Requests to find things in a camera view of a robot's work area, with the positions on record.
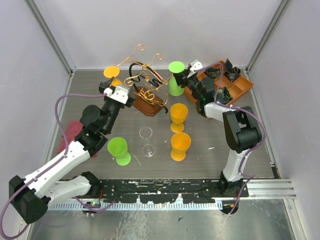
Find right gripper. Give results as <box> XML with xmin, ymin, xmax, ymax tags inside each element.
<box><xmin>172</xmin><ymin>68</ymin><xmax>203</xmax><ymax>101</ymax></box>

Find orange goblet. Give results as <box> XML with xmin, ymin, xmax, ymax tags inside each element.
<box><xmin>170</xmin><ymin>103</ymin><xmax>188</xmax><ymax>133</ymax></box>
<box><xmin>170</xmin><ymin>132</ymin><xmax>192</xmax><ymax>162</ymax></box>
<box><xmin>103</xmin><ymin>66</ymin><xmax>126</xmax><ymax>93</ymax></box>

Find green goblet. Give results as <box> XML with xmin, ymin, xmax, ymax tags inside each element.
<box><xmin>107</xmin><ymin>137</ymin><xmax>131</xmax><ymax>166</ymax></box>
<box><xmin>168</xmin><ymin>61</ymin><xmax>185</xmax><ymax>97</ymax></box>

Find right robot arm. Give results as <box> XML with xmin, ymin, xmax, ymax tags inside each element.
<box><xmin>173</xmin><ymin>69</ymin><xmax>263</xmax><ymax>197</ymax></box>

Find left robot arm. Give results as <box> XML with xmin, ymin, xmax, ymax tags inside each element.
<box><xmin>9</xmin><ymin>79</ymin><xmax>136</xmax><ymax>224</ymax></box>

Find dark rolled cloth in tray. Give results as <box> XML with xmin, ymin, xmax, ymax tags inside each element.
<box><xmin>204</xmin><ymin>67</ymin><xmax>221</xmax><ymax>79</ymax></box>

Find blue yellow patterned cloth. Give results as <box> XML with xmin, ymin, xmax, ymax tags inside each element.
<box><xmin>216</xmin><ymin>87</ymin><xmax>233</xmax><ymax>105</ymax></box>

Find wooden compartment tray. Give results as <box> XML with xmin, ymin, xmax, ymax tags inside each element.
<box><xmin>197</xmin><ymin>61</ymin><xmax>254</xmax><ymax>106</ymax></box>

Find dark folded cloth in tray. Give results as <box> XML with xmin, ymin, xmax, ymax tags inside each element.
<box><xmin>224</xmin><ymin>58</ymin><xmax>241</xmax><ymax>82</ymax></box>

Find red cloth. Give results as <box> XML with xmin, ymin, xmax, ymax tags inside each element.
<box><xmin>57</xmin><ymin>120</ymin><xmax>83</xmax><ymax>154</ymax></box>

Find orange goblet front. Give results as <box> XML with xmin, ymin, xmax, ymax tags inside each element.
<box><xmin>170</xmin><ymin>132</ymin><xmax>192</xmax><ymax>162</ymax></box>

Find clear champagne flute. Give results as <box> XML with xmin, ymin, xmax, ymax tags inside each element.
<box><xmin>139</xmin><ymin>126</ymin><xmax>156</xmax><ymax>157</ymax></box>

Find green goblet front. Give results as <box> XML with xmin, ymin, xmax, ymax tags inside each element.
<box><xmin>107</xmin><ymin>137</ymin><xmax>131</xmax><ymax>166</ymax></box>

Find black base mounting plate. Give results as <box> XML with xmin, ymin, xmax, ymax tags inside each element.
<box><xmin>71</xmin><ymin>177</ymin><xmax>250</xmax><ymax>205</ymax></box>

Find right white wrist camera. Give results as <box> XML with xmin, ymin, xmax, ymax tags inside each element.
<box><xmin>187</xmin><ymin>59</ymin><xmax>203</xmax><ymax>76</ymax></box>

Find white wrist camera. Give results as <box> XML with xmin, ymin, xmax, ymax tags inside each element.
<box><xmin>103</xmin><ymin>84</ymin><xmax>130</xmax><ymax>104</ymax></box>
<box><xmin>187</xmin><ymin>59</ymin><xmax>203</xmax><ymax>76</ymax></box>

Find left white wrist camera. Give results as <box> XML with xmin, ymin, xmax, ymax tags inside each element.
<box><xmin>103</xmin><ymin>84</ymin><xmax>130</xmax><ymax>104</ymax></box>

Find gold wire wine glass rack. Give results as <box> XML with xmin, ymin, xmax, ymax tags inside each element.
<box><xmin>116</xmin><ymin>53</ymin><xmax>169</xmax><ymax>117</ymax></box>

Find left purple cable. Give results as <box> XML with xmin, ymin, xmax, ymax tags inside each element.
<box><xmin>0</xmin><ymin>92</ymin><xmax>120</xmax><ymax>237</ymax></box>

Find purple cable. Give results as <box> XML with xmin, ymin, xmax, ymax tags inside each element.
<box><xmin>0</xmin><ymin>92</ymin><xmax>120</xmax><ymax>237</ymax></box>
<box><xmin>199</xmin><ymin>62</ymin><xmax>267</xmax><ymax>216</ymax></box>

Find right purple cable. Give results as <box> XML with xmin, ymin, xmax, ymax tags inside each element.
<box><xmin>199</xmin><ymin>62</ymin><xmax>267</xmax><ymax>216</ymax></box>

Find slotted cable duct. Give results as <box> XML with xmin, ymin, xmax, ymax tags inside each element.
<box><xmin>49</xmin><ymin>200</ymin><xmax>223</xmax><ymax>211</ymax></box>

